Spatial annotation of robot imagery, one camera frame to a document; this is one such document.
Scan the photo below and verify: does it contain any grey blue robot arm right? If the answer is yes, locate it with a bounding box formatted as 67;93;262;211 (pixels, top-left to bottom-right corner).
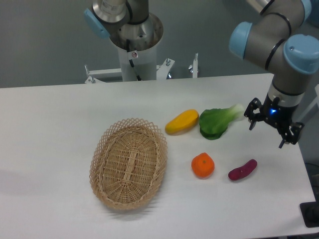
229;0;319;147

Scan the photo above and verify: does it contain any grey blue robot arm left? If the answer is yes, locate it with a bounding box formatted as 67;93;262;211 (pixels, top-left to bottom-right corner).
84;0;252;82

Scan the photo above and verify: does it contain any black box at table edge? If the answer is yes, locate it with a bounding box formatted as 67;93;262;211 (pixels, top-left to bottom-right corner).
300;202;319;228

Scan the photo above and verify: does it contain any yellow mango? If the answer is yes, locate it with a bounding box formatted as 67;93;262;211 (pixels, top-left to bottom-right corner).
165;109;199;135

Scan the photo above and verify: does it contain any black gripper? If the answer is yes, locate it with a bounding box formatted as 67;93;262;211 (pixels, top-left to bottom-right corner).
244;95;305;148

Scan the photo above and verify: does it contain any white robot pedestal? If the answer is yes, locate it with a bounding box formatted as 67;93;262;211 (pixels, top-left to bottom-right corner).
109;13;164;82

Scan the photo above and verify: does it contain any black cable on pedestal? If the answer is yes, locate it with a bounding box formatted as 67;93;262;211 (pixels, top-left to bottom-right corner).
126;39;143;82

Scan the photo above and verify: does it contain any purple sweet potato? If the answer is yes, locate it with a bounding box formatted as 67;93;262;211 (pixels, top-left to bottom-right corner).
228;159;258;181

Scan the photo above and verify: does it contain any green bok choy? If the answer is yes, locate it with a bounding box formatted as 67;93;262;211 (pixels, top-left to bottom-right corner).
199;104;244;140

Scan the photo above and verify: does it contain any woven wicker basket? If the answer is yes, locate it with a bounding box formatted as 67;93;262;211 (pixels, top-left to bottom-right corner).
89;118;167;210

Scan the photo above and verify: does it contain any orange tangerine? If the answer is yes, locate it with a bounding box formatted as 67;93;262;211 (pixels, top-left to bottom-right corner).
191;152;215;178

